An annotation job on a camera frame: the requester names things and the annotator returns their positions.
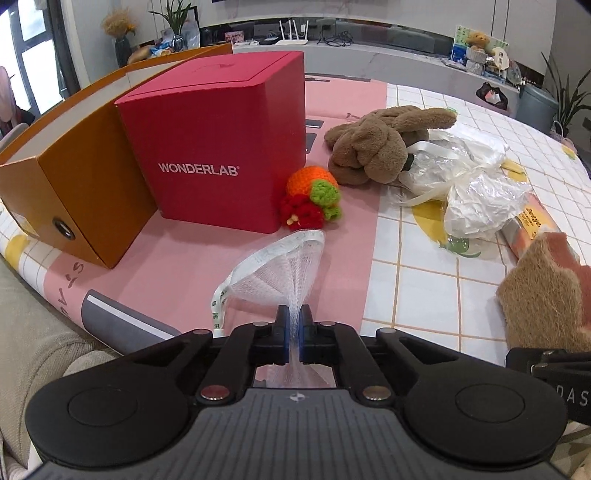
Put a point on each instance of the grey round trash can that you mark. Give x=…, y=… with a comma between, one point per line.
x=535, y=108

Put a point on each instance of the green plant in glass vase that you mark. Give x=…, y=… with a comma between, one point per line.
x=178, y=27

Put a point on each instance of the brown teddy bear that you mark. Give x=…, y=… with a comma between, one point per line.
x=478, y=44

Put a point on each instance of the dark vase with dried flowers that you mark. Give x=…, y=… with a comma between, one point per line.
x=121, y=46

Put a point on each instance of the white marble tv console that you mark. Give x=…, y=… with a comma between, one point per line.
x=392, y=60

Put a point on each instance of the pink and grid printed tablecloth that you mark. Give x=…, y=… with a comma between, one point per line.
x=415, y=286

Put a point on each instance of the orange cardboard box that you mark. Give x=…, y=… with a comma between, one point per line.
x=78, y=203

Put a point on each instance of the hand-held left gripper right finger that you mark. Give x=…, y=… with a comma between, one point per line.
x=305, y=341

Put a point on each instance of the green picture board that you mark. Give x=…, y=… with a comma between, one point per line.
x=459, y=50

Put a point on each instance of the orange red crochet fruit toy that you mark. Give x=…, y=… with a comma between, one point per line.
x=309, y=194

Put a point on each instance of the white hand fan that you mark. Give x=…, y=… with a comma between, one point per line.
x=504, y=62

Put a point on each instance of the white router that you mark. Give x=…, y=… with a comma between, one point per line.
x=292, y=40

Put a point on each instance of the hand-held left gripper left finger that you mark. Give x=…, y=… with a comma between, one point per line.
x=282, y=332

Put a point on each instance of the pink bin with black bag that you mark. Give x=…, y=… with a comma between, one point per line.
x=491, y=97

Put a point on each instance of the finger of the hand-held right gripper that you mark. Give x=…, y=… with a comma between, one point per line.
x=554, y=360

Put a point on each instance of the white mesh bag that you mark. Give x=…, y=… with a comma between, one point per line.
x=286, y=272

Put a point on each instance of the blue snack packets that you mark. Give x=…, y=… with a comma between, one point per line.
x=162, y=46

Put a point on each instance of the wet wipes pack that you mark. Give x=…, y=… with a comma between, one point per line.
x=531, y=221

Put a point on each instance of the white crumpled plastic bag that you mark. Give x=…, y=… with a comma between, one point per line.
x=480, y=203

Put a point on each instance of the brown plush toy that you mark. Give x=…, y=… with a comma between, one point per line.
x=364, y=147

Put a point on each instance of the pink photo card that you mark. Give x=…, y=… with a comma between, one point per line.
x=234, y=37

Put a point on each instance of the pink basket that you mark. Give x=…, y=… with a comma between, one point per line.
x=563, y=136

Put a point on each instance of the brown bread-shaped object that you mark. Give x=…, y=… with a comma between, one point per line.
x=141, y=55

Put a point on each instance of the beige cloth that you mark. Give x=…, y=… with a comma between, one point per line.
x=41, y=346

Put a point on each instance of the red cube box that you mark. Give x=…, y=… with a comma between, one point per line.
x=207, y=129

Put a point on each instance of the brown fibre scrub pad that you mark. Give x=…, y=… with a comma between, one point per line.
x=545, y=295

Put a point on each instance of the long-leaf floor plant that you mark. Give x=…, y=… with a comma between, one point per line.
x=570, y=101

